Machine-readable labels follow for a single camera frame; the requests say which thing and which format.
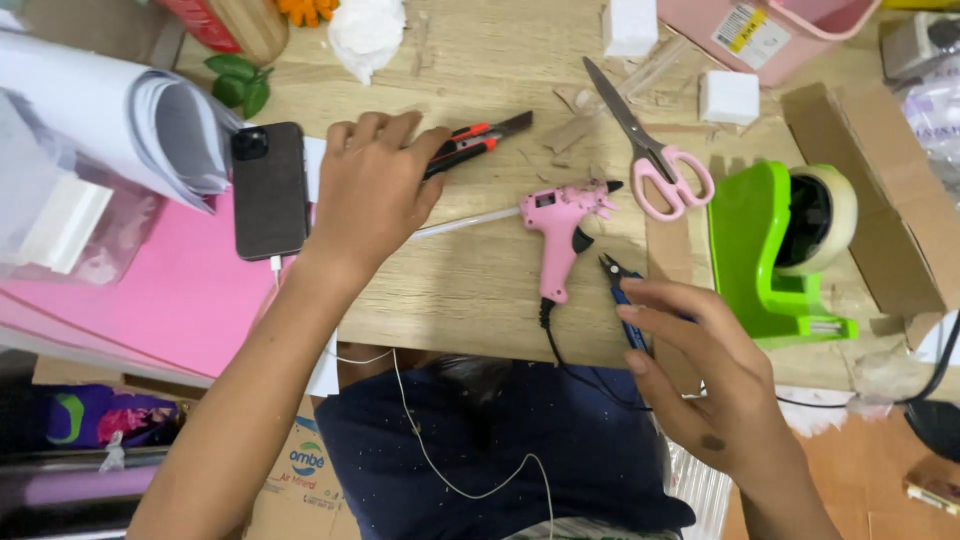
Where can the cardboard scrap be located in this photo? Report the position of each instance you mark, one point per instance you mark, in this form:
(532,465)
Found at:
(568,133)

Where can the black round object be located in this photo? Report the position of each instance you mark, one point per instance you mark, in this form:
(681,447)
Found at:
(937,427)

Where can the white foam block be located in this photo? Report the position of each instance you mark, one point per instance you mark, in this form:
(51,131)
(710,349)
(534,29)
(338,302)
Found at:
(729,97)
(630,26)

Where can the crumpled white tissue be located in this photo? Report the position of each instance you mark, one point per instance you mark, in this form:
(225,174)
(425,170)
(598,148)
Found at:
(367,34)

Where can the clear tape roll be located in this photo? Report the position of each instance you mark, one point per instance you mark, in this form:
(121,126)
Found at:
(829,217)

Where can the pink foam sheet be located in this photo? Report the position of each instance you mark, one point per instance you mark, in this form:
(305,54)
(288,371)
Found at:
(165,300)

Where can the colourful floral fabric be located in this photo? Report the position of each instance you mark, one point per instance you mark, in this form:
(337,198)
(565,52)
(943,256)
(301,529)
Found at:
(105,416)

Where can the grey device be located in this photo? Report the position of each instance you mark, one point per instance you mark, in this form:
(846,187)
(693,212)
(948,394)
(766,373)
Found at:
(919,45)

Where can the purple roll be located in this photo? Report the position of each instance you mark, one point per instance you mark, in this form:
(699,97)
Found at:
(82,484)

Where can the pink hot glue gun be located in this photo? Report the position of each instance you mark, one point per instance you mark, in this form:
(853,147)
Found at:
(561,225)

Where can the person's right hand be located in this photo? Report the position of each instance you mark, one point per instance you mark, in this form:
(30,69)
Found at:
(720,390)

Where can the brown cardboard box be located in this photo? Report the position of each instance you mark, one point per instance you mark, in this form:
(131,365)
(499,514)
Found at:
(877,187)

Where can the clear plastic bag with block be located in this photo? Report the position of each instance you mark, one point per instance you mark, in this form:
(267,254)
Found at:
(67,217)

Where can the person's left hand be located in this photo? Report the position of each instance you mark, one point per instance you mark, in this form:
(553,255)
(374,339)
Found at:
(367,195)

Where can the person's navy clothing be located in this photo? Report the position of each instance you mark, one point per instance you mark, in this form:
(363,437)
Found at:
(517,450)

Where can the white paper sheet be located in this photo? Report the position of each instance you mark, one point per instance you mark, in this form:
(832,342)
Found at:
(324,367)

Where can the orange artificial flower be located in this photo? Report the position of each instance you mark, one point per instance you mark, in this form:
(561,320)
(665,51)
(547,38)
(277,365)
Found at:
(306,10)

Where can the clear glue sticks bundle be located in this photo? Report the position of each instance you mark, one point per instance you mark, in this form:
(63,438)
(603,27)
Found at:
(637,75)

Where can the printed cardboard carton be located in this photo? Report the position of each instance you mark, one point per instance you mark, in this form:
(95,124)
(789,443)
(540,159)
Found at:
(300,472)

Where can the white fluffy material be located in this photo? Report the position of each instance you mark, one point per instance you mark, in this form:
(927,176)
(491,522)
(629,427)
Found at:
(814,411)

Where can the pink plastic basket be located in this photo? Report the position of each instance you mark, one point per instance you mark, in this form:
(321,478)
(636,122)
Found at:
(757,34)

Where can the red and wooden container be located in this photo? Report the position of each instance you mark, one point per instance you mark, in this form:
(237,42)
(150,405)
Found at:
(232,26)

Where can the red and black utility knife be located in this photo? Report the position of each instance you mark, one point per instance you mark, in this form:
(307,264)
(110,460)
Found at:
(480,140)

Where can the clear glue stick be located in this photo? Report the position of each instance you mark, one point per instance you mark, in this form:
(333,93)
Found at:
(465,223)

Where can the green tape dispenser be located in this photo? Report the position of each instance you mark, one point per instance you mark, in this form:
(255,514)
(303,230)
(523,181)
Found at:
(757,255)

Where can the roll of white paper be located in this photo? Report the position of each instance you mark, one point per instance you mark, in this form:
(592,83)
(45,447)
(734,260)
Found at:
(120,112)

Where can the green artificial leaves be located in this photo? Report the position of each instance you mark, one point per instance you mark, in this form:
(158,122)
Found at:
(240,86)

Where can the black smartphone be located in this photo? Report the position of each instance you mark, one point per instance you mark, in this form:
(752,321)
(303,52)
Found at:
(270,191)

